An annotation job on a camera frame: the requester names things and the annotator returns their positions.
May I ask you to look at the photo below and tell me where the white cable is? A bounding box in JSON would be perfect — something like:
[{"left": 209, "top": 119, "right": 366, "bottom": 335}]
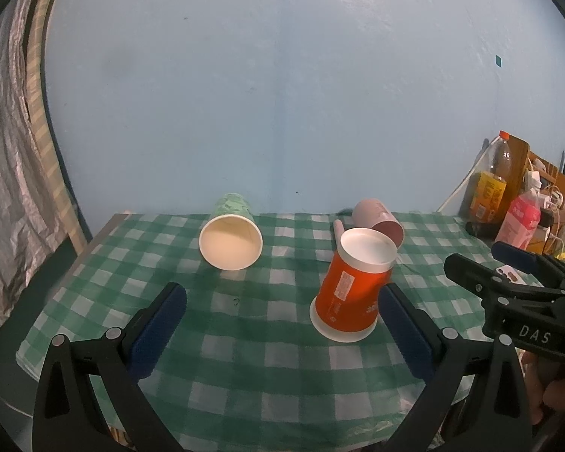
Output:
[{"left": 435, "top": 139, "right": 490, "bottom": 212}]

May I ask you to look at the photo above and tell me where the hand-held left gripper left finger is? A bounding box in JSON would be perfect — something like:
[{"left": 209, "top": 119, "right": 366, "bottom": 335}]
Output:
[{"left": 32, "top": 282, "right": 188, "bottom": 452}]

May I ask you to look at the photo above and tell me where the orange paper cup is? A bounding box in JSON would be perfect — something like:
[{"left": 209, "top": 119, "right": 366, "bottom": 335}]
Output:
[{"left": 309, "top": 227, "right": 399, "bottom": 343}]

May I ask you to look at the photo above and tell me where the pink refill pouch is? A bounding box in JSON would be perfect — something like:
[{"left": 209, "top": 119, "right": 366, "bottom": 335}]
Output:
[{"left": 494, "top": 187, "right": 542, "bottom": 251}]

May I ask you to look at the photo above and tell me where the brown drink bottle orange cap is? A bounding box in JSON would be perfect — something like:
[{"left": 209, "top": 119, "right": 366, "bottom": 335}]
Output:
[{"left": 467, "top": 131, "right": 512, "bottom": 225}]

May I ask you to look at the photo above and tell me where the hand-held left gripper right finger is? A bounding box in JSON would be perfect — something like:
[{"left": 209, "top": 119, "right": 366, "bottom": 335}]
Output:
[{"left": 379, "top": 283, "right": 533, "bottom": 452}]

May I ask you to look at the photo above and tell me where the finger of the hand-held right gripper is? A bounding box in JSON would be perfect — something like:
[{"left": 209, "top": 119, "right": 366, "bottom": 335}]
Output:
[
  {"left": 443, "top": 253, "right": 565, "bottom": 312},
  {"left": 492, "top": 241, "right": 565, "bottom": 293}
]

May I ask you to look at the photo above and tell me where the striped wooden frame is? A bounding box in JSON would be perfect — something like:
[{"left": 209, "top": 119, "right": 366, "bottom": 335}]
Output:
[{"left": 24, "top": 0, "right": 88, "bottom": 252}]

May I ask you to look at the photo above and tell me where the person's right hand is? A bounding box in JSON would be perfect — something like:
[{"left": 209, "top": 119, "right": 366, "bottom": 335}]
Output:
[{"left": 520, "top": 349, "right": 565, "bottom": 416}]

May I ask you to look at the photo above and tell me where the wooden rack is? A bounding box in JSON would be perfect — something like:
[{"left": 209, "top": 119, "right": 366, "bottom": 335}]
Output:
[{"left": 501, "top": 136, "right": 565, "bottom": 223}]

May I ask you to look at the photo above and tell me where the grey curtain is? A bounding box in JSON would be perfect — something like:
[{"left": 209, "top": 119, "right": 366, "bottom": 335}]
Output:
[{"left": 0, "top": 0, "right": 78, "bottom": 354}]

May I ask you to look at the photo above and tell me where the green paper cup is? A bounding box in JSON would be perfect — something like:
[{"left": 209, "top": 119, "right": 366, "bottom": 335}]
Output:
[{"left": 199, "top": 192, "right": 263, "bottom": 271}]

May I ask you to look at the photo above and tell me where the pink cup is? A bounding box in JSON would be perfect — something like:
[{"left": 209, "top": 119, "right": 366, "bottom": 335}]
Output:
[{"left": 351, "top": 199, "right": 405, "bottom": 248}]

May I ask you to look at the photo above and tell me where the green checked tablecloth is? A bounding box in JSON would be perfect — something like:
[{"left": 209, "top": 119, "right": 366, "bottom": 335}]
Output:
[{"left": 16, "top": 213, "right": 547, "bottom": 444}]

